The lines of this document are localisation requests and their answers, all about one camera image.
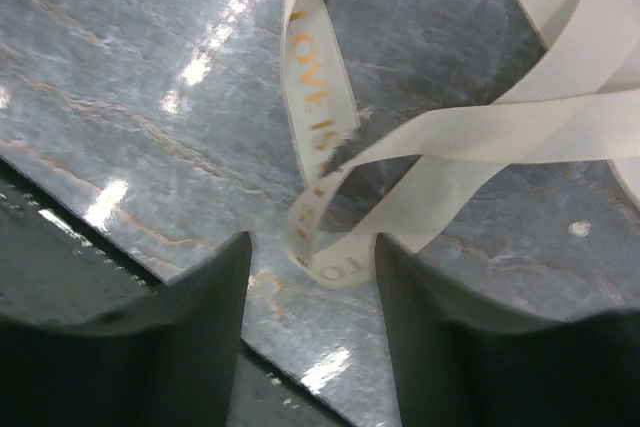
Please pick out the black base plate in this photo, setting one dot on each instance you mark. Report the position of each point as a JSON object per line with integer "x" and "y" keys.
{"x": 57, "y": 269}

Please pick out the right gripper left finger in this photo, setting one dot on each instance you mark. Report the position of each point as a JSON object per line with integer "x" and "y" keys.
{"x": 167, "y": 358}

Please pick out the cream ribbon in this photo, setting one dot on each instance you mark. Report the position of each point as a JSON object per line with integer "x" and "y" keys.
{"x": 580, "y": 102}

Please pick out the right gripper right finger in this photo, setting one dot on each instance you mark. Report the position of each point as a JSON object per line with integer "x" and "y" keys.
{"x": 462, "y": 359}

